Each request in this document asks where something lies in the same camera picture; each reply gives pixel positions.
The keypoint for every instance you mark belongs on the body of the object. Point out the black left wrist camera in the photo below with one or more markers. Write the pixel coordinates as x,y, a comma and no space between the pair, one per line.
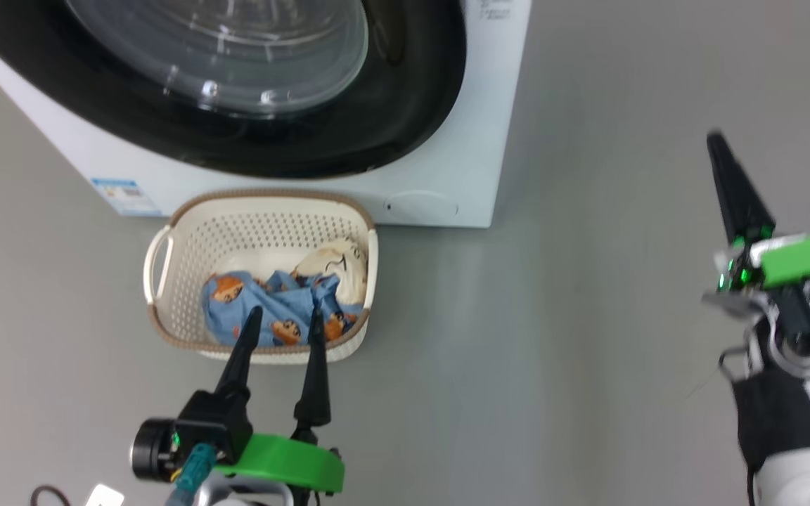
215,422

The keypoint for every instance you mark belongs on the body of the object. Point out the cream printed garment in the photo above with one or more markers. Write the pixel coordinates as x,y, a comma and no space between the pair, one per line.
342,270

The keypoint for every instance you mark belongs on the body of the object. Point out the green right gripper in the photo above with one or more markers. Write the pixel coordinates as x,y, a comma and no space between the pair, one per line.
806,260

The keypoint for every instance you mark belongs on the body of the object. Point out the blue cartoon print garment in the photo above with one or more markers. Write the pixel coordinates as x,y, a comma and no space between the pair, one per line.
282,302

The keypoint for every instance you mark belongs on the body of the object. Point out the white front-load washing machine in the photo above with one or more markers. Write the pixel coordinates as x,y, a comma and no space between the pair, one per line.
447,140

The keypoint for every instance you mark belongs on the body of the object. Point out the cream perforated laundry basket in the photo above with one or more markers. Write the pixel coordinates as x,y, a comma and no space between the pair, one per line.
250,232

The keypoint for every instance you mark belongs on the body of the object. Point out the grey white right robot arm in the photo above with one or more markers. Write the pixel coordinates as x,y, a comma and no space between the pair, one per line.
799,464

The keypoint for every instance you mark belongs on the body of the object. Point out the black round glass washer door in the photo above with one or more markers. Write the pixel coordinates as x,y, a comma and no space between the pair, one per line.
131,119

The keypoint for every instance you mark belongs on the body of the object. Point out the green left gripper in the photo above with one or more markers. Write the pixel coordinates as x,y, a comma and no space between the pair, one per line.
285,460

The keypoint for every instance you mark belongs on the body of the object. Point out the blue white energy label sticker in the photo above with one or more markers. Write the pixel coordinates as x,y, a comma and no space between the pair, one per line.
127,197

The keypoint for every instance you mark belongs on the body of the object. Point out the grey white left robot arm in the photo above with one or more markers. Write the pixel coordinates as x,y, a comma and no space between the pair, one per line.
236,495

